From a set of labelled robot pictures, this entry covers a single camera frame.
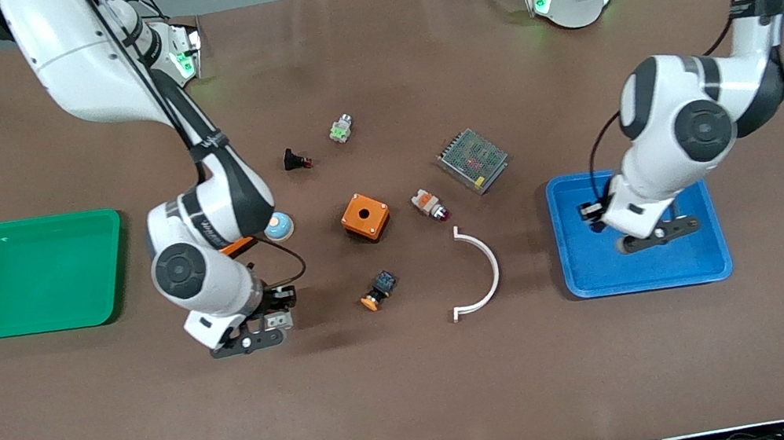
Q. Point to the metal mesh power supply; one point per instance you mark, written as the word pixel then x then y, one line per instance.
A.
pixel 472 161

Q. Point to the black button red tip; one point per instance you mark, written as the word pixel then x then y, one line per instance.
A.
pixel 291 159

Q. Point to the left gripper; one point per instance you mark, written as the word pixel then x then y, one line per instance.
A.
pixel 589 211

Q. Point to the blue plastic tray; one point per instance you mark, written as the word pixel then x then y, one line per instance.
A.
pixel 591 266

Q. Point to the green plastic tray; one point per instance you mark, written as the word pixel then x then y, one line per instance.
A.
pixel 43 274

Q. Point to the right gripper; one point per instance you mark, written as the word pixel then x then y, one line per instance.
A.
pixel 281 297

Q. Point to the white circuit breaker red switch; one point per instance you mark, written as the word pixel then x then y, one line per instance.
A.
pixel 278 319

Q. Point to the brown table mat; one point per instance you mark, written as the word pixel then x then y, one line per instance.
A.
pixel 420 390

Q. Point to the green white pushbutton switch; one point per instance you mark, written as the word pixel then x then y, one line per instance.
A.
pixel 341 130

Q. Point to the large white curved bracket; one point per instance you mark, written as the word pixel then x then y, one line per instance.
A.
pixel 495 272

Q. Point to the orange white red indicator light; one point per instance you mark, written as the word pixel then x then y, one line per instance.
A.
pixel 426 201

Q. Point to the light blue dome button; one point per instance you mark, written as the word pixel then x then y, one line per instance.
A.
pixel 281 228

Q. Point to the orange button enclosure box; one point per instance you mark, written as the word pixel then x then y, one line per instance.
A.
pixel 377 218
pixel 241 245

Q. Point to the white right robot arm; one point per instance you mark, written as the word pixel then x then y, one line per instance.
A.
pixel 87 64

